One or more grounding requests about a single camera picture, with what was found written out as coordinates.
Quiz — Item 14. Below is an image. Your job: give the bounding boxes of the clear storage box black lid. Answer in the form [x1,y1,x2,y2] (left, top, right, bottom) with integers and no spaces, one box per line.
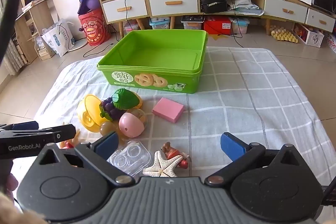
[181,15,205,30]

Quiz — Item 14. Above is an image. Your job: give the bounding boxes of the folded white cloth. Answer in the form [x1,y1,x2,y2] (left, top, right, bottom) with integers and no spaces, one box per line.
[227,0,265,16]

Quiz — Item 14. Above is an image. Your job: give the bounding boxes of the pink toy egg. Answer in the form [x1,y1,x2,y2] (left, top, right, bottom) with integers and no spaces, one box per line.
[119,112,145,138]

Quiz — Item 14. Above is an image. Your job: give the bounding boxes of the brown red figurine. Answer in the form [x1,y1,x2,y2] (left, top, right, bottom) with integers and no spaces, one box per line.
[160,142,192,169]

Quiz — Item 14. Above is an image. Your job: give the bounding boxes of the purple toy grapes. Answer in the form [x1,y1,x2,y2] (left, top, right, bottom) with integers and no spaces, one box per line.
[99,97,122,121]

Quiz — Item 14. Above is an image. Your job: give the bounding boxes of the beige toy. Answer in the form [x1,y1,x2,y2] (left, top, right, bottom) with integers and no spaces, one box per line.
[130,107,148,132]

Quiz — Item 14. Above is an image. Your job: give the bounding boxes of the clear storage box blue lid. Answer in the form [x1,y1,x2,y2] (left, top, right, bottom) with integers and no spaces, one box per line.
[149,17,171,30]
[229,17,250,35]

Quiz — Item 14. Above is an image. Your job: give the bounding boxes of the red flat box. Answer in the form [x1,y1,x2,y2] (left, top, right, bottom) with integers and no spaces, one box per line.
[203,16,231,35]

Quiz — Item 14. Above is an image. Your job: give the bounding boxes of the green plastic box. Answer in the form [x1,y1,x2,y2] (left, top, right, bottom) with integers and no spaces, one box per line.
[97,29,209,94]

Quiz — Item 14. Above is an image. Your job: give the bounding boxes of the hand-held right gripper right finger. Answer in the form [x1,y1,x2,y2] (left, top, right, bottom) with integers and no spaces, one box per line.
[205,132,305,186]

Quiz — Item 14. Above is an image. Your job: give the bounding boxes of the person's left forearm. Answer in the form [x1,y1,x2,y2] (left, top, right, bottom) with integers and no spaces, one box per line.
[0,193,46,224]

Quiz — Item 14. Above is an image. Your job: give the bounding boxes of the clear storage box pink contents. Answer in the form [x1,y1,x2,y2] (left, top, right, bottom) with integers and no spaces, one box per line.
[123,20,139,35]

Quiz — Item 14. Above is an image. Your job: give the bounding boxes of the white printed crate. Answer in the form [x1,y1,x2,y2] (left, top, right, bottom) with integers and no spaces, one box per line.
[293,23,325,48]

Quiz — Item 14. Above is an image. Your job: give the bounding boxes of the white starfish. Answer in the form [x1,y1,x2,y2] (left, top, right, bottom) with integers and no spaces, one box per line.
[142,151,184,178]

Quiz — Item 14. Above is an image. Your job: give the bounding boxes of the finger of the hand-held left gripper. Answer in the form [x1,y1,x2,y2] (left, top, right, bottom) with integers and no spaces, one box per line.
[0,121,39,132]
[0,124,77,144]

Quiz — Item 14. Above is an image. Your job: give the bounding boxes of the red snack barrel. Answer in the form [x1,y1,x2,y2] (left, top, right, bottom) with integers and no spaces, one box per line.
[78,8,111,46]

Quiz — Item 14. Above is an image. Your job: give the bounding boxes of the black bag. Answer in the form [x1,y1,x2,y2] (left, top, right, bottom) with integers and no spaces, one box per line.
[200,0,227,14]

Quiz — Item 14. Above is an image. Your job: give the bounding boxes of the white carton red print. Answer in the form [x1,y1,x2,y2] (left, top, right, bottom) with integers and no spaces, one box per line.
[325,32,336,54]

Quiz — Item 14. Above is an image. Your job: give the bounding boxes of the white drawer wooden handle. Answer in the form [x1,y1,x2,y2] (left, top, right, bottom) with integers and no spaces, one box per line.
[306,8,336,33]
[264,0,307,24]
[148,0,198,17]
[102,0,148,24]

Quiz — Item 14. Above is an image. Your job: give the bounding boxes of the brown round-headed toy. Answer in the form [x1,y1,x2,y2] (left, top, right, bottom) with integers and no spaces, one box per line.
[99,121,116,136]

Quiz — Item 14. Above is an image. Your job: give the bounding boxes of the clear plastic rings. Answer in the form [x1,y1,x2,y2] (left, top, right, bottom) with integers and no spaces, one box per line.
[107,140,153,178]

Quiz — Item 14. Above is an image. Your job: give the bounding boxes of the wooden bookshelf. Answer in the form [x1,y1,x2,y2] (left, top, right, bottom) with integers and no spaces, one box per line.
[10,0,59,65]

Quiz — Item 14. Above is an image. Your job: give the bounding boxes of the yellow egg tray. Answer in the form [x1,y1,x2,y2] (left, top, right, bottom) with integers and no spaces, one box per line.
[270,25,299,43]

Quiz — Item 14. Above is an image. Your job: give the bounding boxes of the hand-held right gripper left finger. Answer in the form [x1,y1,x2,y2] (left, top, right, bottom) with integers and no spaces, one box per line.
[34,132,135,186]

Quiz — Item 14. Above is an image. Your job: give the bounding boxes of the white shopping bag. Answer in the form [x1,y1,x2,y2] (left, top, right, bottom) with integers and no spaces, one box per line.
[41,19,76,57]

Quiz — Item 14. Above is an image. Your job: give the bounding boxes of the pink rectangular box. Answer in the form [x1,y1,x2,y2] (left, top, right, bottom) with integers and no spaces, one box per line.
[152,97,185,123]

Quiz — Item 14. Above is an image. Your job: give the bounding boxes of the grey checked blanket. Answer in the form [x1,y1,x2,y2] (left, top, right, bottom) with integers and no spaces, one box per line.
[12,48,336,188]

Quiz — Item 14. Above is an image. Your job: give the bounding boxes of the black power cable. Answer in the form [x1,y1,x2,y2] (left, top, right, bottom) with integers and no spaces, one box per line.
[83,0,137,58]
[210,0,252,49]

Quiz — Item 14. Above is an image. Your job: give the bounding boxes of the low wooden cabinet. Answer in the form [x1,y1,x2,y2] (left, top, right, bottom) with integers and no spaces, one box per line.
[198,0,336,35]

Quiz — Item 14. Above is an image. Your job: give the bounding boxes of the yellow toy cup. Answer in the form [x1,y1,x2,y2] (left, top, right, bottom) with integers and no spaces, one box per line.
[77,94,105,132]

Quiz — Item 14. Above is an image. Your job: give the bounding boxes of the green toy fruit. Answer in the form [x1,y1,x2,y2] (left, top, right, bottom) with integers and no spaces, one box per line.
[112,88,141,110]

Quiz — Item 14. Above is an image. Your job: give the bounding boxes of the person's left hand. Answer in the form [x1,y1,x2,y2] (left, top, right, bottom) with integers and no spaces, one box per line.
[0,173,18,199]

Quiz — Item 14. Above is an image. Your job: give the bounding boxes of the white round floor base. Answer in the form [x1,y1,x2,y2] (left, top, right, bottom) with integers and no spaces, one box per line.
[68,38,88,51]

